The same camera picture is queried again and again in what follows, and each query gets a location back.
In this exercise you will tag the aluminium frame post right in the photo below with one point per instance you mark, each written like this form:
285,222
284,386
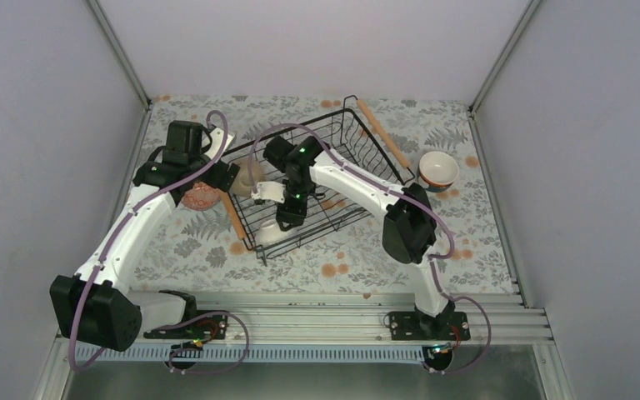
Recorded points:
505,53

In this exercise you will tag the teal and white bowl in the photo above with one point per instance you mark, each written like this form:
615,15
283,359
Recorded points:
433,187

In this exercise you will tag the orange bowl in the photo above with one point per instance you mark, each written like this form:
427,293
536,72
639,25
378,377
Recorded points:
438,167

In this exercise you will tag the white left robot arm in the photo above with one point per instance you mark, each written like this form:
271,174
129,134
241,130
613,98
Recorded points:
95,305

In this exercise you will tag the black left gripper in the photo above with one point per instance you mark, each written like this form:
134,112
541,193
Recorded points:
215,181

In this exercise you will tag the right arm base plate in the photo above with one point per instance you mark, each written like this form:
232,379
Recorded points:
416,326

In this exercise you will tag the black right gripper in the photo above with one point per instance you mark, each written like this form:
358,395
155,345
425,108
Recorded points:
295,215

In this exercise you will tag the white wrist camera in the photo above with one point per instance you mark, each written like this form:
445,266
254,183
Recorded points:
269,191
217,141

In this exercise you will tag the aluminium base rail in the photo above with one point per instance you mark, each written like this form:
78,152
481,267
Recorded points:
328,346

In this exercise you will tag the aluminium frame post left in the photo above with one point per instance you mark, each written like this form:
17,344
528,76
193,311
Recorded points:
113,41

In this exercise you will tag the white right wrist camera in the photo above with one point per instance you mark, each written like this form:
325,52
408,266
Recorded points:
269,191

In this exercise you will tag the aluminium frame post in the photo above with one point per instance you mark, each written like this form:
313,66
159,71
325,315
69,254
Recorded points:
113,41
505,53

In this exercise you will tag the beige bowl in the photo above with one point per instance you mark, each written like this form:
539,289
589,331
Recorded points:
242,185

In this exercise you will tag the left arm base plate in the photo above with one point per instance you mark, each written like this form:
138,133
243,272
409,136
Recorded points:
206,325

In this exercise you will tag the black wire dish rack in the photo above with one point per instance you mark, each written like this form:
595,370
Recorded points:
329,211

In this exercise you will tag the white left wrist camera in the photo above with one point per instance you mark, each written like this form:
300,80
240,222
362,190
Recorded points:
217,141

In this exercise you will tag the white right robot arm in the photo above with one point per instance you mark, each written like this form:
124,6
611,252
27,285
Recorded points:
408,229

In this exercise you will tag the floral patterned table mat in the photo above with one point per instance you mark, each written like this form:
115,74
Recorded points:
199,251

